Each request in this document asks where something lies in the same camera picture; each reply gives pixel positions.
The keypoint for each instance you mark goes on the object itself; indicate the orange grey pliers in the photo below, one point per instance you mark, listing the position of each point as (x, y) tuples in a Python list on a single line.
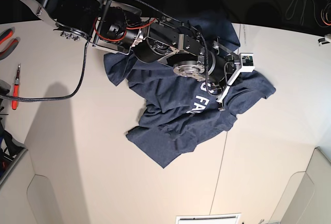
[(10, 43)]

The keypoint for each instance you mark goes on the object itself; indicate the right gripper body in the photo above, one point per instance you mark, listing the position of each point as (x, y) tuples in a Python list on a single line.
[(221, 68)]

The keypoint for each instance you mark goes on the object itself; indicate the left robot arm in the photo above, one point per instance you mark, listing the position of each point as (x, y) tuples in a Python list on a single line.
[(325, 18)]

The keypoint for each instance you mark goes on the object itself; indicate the orange handled screwdriver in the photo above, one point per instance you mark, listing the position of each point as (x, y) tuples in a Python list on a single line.
[(14, 103)]

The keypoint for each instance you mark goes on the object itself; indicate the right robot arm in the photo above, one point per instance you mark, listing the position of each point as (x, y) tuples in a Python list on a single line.
[(113, 25)]

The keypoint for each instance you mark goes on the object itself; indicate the dark clutter at left edge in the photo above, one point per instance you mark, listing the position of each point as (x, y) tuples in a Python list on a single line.
[(11, 150)]

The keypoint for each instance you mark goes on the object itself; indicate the blue t-shirt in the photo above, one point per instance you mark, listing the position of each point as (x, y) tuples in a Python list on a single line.
[(180, 113)]

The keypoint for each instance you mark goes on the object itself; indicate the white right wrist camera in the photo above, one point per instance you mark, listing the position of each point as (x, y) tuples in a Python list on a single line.
[(246, 65)]

